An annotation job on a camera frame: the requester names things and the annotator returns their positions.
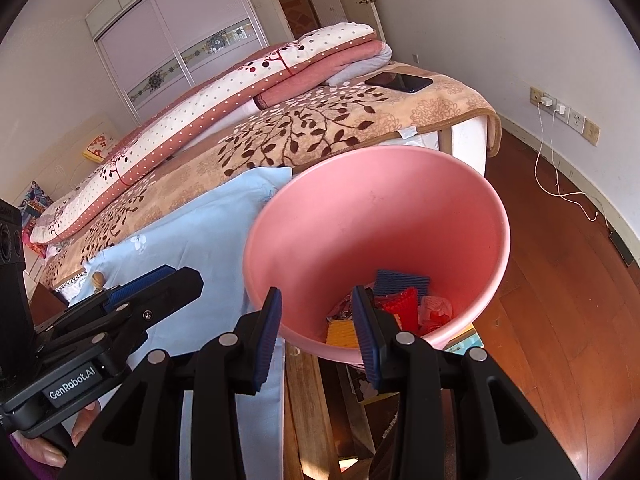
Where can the blue ribbed foam piece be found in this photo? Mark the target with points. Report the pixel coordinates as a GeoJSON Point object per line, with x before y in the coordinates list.
{"type": "Point", "coordinates": [402, 282]}

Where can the beige socket with chargers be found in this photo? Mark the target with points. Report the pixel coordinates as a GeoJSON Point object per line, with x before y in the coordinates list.
{"type": "Point", "coordinates": [535, 92]}

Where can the pink plastic bucket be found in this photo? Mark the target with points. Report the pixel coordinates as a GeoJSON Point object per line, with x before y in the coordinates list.
{"type": "Point", "coordinates": [375, 210]}

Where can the cream headboard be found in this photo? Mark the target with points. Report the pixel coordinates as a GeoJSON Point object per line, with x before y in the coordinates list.
{"type": "Point", "coordinates": [50, 160]}

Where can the light blue cloth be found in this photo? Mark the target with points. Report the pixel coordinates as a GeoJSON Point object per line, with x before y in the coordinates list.
{"type": "Point", "coordinates": [200, 230]}

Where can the beige empty wall socket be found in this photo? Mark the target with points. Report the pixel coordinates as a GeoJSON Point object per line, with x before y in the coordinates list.
{"type": "Point", "coordinates": [592, 133]}

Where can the red foam net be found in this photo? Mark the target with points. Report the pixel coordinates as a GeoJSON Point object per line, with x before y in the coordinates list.
{"type": "Point", "coordinates": [402, 310]}

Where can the yellow floral pillow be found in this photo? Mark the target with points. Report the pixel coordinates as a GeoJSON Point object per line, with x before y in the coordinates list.
{"type": "Point", "coordinates": [100, 147]}

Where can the white wardrobe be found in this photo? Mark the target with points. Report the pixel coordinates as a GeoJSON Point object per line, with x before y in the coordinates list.
{"type": "Point", "coordinates": [150, 35]}

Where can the brown wooden nightstand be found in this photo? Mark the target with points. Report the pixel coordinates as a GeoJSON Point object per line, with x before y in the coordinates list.
{"type": "Point", "coordinates": [47, 302]}

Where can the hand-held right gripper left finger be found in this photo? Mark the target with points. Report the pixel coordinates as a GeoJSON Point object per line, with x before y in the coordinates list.
{"type": "Point", "coordinates": [267, 342]}

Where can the wooden stool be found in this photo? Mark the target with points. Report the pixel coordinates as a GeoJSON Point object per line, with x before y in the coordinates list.
{"type": "Point", "coordinates": [305, 410]}

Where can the white phone charger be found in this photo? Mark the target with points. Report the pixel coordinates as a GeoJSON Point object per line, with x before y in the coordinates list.
{"type": "Point", "coordinates": [560, 110]}
{"type": "Point", "coordinates": [547, 101]}

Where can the grey folded sheet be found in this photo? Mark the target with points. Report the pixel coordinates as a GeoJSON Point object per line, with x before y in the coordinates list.
{"type": "Point", "coordinates": [361, 67]}

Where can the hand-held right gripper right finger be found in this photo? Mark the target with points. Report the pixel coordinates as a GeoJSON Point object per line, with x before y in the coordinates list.
{"type": "Point", "coordinates": [365, 337]}

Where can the white wall socket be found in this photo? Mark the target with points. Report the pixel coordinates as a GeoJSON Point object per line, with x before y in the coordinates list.
{"type": "Point", "coordinates": [576, 120]}

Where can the black device on floor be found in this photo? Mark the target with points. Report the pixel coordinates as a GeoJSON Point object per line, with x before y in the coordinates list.
{"type": "Point", "coordinates": [621, 247]}

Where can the tan leaf-print blanket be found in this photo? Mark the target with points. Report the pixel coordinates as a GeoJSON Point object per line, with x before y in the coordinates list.
{"type": "Point", "coordinates": [325, 120]}

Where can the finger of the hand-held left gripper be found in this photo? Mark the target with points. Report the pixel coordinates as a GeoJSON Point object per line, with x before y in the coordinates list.
{"type": "Point", "coordinates": [122, 294]}
{"type": "Point", "coordinates": [165, 292]}

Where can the white mattress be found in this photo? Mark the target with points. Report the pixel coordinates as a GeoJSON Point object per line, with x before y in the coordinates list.
{"type": "Point", "coordinates": [426, 141]}

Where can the red clear plastic wrapper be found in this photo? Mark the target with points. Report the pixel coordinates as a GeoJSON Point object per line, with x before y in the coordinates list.
{"type": "Point", "coordinates": [436, 312]}

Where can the black smartphone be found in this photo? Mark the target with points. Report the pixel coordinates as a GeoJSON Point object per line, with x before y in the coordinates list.
{"type": "Point", "coordinates": [399, 82]}

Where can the small tan knob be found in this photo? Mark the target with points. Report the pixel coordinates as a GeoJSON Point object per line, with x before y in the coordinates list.
{"type": "Point", "coordinates": [98, 281]}

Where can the patterned wrapper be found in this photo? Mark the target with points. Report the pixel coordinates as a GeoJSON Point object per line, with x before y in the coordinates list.
{"type": "Point", "coordinates": [342, 309]}

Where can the person's left hand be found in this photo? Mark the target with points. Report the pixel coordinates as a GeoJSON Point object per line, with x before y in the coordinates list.
{"type": "Point", "coordinates": [45, 456]}

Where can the white dotted folded quilt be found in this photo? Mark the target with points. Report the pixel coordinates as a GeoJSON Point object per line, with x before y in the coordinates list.
{"type": "Point", "coordinates": [225, 91]}

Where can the patterned cardboard box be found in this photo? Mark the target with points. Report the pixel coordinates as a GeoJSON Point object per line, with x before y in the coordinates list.
{"type": "Point", "coordinates": [462, 342]}

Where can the white bed frame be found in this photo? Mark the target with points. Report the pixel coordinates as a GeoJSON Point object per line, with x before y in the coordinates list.
{"type": "Point", "coordinates": [467, 146]}

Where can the colourful printed pillow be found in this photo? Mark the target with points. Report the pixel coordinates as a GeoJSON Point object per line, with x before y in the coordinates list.
{"type": "Point", "coordinates": [36, 200]}

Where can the pink folded blanket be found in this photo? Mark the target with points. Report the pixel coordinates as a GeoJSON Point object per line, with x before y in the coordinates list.
{"type": "Point", "coordinates": [310, 78]}

